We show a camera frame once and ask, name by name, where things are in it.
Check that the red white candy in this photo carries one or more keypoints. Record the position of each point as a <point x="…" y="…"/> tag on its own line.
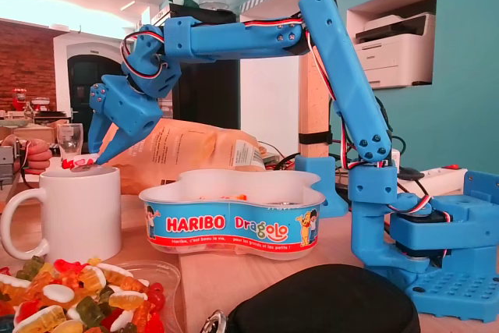
<point x="82" y="161"/>

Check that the clear Haribo candy tub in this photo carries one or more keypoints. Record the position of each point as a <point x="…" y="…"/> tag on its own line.
<point x="218" y="227"/>

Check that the blue 3D-printed robot arm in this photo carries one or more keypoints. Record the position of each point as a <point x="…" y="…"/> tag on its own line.
<point x="343" y="75"/>

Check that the person's hand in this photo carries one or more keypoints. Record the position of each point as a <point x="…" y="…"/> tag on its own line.
<point x="38" y="155"/>

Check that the empty beer glass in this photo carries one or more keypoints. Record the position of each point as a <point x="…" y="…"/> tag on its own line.
<point x="70" y="142"/>

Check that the dark arched door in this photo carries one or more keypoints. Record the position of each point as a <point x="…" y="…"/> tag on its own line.
<point x="82" y="75"/>

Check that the orange crisps bag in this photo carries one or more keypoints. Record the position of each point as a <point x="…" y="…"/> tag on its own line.
<point x="187" y="153"/>

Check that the white ceramic mug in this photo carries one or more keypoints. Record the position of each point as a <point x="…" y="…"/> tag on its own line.
<point x="78" y="212"/>

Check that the black fridge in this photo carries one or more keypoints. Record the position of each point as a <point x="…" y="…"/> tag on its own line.
<point x="210" y="91"/>

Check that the clear glass dome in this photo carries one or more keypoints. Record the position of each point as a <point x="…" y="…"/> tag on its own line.
<point x="212" y="1"/>

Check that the clear plastic gummy tray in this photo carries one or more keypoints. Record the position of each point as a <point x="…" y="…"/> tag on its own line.
<point x="171" y="282"/>

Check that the white topped orange gummy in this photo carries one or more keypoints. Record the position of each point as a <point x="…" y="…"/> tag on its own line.
<point x="58" y="293"/>

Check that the dark green gummy bear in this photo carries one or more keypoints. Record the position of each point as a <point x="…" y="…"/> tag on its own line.
<point x="89" y="311"/>

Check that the metal keyring clip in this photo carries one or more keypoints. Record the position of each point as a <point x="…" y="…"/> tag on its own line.
<point x="214" y="323"/>

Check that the black zip pouch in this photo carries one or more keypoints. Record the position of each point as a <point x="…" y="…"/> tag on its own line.
<point x="323" y="302"/>

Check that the white office printer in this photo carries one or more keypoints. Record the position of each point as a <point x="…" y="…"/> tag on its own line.
<point x="397" y="52"/>

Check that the white power strip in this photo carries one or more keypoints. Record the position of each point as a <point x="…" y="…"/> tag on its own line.
<point x="444" y="181"/>

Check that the wooden post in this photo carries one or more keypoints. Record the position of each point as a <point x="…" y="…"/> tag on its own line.
<point x="313" y="114"/>

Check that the blue post clamp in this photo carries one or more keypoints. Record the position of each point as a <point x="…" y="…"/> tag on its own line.
<point x="323" y="185"/>

